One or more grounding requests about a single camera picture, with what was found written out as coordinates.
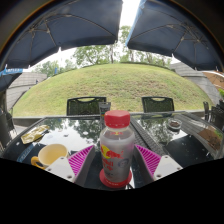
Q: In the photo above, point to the upright table sign post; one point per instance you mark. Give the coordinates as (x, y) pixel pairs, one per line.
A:
(104, 111)

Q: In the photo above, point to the yellow snack packet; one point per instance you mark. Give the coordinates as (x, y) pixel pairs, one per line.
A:
(35, 134)

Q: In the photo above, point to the black wicker chair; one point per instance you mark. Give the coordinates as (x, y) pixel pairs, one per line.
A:
(85, 107)
(217, 117)
(157, 105)

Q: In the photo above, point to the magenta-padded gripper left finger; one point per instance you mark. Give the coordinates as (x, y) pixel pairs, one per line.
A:
(60, 168)

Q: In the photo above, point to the navy patio umbrella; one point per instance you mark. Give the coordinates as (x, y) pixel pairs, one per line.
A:
(73, 30)
(176, 33)

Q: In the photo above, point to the red-capped clear drink bottle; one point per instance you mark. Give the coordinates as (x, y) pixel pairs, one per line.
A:
(116, 146)

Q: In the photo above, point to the beige patio umbrella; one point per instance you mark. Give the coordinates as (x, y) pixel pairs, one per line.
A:
(215, 80)

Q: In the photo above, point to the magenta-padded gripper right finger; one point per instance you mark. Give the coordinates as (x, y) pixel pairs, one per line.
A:
(166, 166)

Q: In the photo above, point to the small round ashtray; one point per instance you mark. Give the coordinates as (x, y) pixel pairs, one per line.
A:
(174, 124)

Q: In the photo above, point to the blue printed patio umbrella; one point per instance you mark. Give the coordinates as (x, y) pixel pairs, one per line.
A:
(8, 78)

